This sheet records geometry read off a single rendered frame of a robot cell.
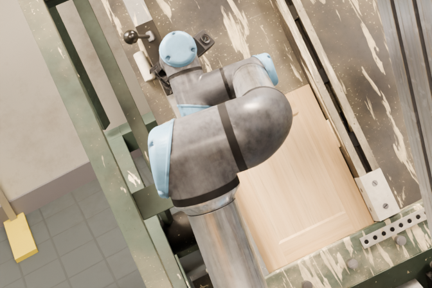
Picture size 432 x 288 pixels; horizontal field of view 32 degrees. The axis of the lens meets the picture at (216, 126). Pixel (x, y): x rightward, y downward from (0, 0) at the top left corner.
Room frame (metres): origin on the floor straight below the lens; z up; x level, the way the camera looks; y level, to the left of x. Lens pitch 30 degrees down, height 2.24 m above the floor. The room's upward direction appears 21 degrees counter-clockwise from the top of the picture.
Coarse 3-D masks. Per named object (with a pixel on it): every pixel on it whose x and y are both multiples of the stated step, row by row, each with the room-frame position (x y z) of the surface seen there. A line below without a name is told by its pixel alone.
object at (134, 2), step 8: (128, 0) 1.94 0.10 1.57; (136, 0) 1.94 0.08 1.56; (128, 8) 1.93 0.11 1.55; (136, 8) 1.93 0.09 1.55; (144, 8) 1.93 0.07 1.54; (136, 16) 1.92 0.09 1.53; (144, 16) 1.92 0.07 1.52; (136, 24) 1.90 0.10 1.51; (144, 48) 1.89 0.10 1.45; (168, 96) 1.79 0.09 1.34; (176, 104) 1.78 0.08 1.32; (176, 112) 1.76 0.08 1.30; (248, 232) 1.57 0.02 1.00; (256, 248) 1.55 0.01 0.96; (264, 264) 1.52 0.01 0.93; (264, 272) 1.51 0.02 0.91
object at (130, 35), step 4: (128, 32) 1.78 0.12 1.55; (132, 32) 1.78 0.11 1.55; (136, 32) 1.79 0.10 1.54; (148, 32) 1.87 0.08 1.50; (152, 32) 1.87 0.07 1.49; (124, 36) 1.79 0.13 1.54; (128, 36) 1.78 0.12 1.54; (132, 36) 1.78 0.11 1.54; (136, 36) 1.78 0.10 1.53; (140, 36) 1.82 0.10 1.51; (144, 36) 1.84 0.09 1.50; (148, 36) 1.86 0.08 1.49; (152, 36) 1.86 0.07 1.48; (124, 40) 1.79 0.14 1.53; (128, 40) 1.78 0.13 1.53; (132, 40) 1.77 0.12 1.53; (136, 40) 1.78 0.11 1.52; (148, 40) 1.86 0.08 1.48; (152, 40) 1.87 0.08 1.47
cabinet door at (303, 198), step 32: (288, 96) 1.77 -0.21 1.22; (320, 128) 1.72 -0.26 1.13; (288, 160) 1.68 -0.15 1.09; (320, 160) 1.67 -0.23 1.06; (256, 192) 1.64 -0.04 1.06; (288, 192) 1.64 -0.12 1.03; (320, 192) 1.63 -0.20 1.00; (352, 192) 1.61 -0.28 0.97; (256, 224) 1.60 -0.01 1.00; (288, 224) 1.59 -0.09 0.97; (320, 224) 1.58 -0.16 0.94; (352, 224) 1.57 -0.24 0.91; (288, 256) 1.54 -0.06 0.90
